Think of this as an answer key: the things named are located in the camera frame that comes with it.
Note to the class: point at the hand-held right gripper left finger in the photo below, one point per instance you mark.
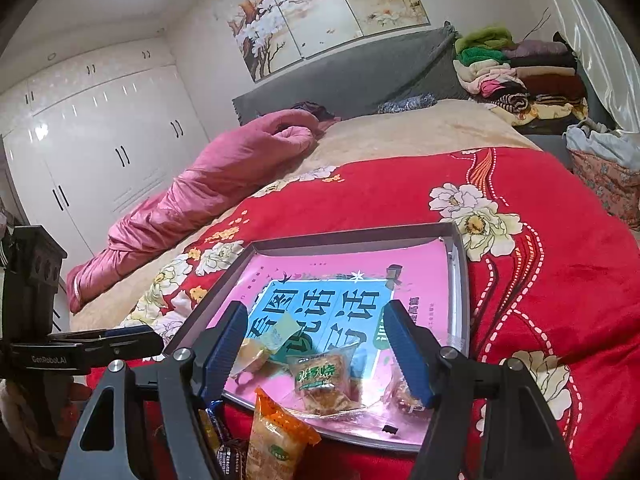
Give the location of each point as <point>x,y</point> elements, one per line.
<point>222,355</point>

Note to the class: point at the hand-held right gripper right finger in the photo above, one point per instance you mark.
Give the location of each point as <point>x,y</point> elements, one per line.
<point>410,355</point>

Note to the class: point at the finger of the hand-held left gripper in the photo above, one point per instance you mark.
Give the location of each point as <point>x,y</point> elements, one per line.
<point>135,349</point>
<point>130,331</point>

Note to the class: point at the tan pastry clear packet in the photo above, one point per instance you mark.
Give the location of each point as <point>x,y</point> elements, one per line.
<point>250,356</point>

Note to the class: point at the clear packet with brown ball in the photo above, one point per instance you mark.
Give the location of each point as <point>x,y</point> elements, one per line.
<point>402,395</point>

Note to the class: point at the light green snack packet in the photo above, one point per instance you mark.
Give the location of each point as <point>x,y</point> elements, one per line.
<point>280,332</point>

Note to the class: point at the gold bar snack packet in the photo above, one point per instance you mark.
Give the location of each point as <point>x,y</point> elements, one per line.
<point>210,427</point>

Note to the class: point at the dark grey shallow tray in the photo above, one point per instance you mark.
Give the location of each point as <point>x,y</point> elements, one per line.
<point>460,280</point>

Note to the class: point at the clear packet with green label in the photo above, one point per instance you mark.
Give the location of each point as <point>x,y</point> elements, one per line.
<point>317,375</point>

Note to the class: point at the orange-topped pastry packet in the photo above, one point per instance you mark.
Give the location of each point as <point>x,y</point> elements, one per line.
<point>272,440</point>

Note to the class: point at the dark blue cookie packet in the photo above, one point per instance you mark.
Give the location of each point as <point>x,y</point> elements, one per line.
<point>232,460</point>

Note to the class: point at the crinkled blue foil packet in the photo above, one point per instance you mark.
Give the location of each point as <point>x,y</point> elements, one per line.
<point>216,406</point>

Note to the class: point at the pink book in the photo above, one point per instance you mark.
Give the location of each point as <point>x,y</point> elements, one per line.
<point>300,270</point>

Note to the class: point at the white wardrobe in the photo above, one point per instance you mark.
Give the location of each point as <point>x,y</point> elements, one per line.
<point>100,150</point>

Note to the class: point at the red floral blanket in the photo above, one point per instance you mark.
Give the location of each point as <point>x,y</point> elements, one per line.
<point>550,280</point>

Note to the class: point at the pink quilt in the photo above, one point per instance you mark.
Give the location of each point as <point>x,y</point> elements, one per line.
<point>200,185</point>

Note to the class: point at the bed with beige sheet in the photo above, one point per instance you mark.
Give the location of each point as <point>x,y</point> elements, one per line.
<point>400,130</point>

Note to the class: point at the blue patterned cloth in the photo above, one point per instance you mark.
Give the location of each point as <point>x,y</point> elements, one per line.
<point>405,105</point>

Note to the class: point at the dark maroon cloth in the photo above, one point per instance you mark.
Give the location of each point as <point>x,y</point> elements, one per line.
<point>312,109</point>

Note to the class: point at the pink floral fabric bag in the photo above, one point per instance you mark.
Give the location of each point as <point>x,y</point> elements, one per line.
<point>610,185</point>

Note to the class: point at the grey headboard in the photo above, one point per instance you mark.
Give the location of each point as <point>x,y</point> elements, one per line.
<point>350,80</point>

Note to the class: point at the pale blue crumpled clothes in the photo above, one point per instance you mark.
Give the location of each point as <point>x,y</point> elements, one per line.
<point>595,140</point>

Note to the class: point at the stack of folded clothes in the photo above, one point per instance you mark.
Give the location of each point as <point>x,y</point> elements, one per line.
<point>540,80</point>

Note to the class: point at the white satin curtain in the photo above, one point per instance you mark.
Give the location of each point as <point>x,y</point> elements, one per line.
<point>600,35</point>

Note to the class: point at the floral wall painting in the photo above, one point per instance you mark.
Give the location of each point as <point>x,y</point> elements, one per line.
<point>310,15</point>

